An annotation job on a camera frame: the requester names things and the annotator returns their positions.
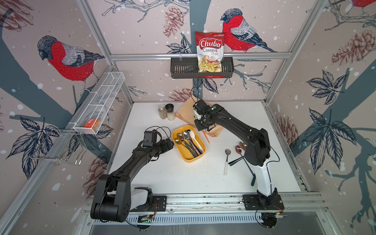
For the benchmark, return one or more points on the black wall basket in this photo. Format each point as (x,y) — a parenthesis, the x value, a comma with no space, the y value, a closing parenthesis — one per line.
(184,68)

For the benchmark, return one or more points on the dark green handled spoon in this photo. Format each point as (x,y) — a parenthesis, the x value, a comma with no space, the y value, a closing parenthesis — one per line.
(253,179)

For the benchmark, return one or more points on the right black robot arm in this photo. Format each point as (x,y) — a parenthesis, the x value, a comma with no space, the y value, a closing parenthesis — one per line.
(257,141)

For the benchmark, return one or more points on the gold metal spoon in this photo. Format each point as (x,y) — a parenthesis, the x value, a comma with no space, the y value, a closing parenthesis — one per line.
(183,144)

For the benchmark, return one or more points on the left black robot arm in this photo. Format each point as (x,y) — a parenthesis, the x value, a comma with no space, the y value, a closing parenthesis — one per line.
(112,198)

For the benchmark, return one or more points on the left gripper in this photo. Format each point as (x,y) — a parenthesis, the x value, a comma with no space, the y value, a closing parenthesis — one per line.
(165,147)

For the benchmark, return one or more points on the yellow plastic storage box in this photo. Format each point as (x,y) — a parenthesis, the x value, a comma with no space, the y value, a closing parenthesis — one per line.
(185,154)

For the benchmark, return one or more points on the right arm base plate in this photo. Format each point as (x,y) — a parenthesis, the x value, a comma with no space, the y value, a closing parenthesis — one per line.
(257,201)

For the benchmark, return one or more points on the orange plastic spoon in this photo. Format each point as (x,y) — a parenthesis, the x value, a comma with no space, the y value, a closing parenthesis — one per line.
(206,137)

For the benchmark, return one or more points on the white wire shelf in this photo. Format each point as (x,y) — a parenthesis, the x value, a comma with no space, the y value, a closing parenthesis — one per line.
(101,102)

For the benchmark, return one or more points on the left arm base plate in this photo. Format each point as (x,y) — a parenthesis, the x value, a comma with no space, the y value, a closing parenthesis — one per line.
(147,203)

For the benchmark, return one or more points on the black metal spoon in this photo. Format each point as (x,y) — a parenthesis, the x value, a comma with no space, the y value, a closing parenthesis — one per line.
(235,161)

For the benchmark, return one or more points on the clear handled small spoon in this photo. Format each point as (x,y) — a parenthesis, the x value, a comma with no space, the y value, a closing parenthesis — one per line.
(227,152)

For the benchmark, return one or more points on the aluminium frame rail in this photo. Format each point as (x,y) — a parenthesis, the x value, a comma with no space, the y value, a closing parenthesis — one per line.
(236,202)

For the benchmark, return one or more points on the white plastic spoon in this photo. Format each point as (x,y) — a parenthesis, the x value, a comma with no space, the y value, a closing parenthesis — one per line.
(192,135)

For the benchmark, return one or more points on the rainbow iridescent spoon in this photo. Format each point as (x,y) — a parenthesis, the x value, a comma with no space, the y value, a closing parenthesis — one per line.
(239,151)

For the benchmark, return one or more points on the glass spice jar brown contents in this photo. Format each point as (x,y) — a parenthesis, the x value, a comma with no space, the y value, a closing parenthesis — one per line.
(162,111)

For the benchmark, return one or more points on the wire hook rack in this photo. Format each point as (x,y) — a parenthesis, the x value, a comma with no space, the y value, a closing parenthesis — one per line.
(68,148)

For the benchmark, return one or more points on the glass spice jar black lid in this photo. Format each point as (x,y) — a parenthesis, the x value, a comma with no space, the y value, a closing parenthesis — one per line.
(170,111)

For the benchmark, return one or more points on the purple metal spoon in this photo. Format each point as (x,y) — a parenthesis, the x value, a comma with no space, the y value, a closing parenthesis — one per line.
(188,138)

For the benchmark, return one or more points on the beige cloth napkin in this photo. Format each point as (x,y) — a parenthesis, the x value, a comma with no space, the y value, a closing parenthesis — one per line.
(186,113)

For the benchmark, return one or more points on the red cassava chips bag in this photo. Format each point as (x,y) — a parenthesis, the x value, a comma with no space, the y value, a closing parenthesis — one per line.
(210,51)

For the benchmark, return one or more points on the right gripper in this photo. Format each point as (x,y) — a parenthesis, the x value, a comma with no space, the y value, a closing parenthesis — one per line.
(198,128)

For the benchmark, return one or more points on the orange box on shelf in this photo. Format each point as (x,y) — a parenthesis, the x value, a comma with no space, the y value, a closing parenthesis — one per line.
(91,123)

